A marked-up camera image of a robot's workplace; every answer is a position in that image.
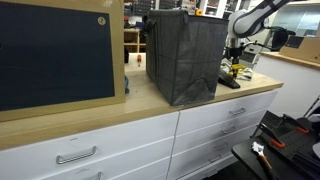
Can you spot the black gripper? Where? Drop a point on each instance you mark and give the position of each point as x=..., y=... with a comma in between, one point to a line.
x=234, y=52

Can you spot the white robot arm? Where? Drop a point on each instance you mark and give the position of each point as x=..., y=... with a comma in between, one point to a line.
x=250, y=23

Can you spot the white box dark panel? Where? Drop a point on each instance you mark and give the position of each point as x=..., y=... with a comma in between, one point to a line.
x=250, y=58

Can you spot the white printed cloth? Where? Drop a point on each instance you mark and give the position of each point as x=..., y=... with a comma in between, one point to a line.
x=249, y=75

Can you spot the black wedge tool holder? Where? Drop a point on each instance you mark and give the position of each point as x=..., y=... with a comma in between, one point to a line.
x=228, y=81

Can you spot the grey fabric tote bag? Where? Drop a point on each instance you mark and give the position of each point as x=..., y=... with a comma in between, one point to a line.
x=186, y=60

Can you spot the black rounded chair back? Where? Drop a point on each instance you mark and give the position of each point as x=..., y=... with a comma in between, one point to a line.
x=280, y=38

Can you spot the white shelving unit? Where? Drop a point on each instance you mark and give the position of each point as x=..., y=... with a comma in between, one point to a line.
x=216, y=8

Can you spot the yellow tape roll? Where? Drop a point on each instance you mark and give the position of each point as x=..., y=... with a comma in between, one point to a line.
x=199, y=12

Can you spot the white counter wooden top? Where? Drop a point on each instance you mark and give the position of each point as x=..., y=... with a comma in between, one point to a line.
x=293, y=86

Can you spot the cardboard box black label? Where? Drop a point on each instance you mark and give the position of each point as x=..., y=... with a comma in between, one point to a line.
x=306, y=50

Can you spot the black clamp orange tip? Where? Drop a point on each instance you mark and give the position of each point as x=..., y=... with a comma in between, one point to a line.
x=302, y=130
x=278, y=144

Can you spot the black side table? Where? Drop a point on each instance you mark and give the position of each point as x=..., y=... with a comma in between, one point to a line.
x=246, y=156

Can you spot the black perforated plate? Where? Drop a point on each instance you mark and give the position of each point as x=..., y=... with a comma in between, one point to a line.
x=296, y=146

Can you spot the wooden workbench with shelves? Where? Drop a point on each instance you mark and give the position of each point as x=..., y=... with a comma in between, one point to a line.
x=131, y=30

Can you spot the blue fabric item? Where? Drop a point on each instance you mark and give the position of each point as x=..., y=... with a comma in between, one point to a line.
x=127, y=85

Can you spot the white drawer cabinet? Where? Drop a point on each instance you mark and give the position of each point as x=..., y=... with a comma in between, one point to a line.
x=133, y=140

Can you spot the wood framed black board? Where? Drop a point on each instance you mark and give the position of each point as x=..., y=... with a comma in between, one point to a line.
x=60, y=53

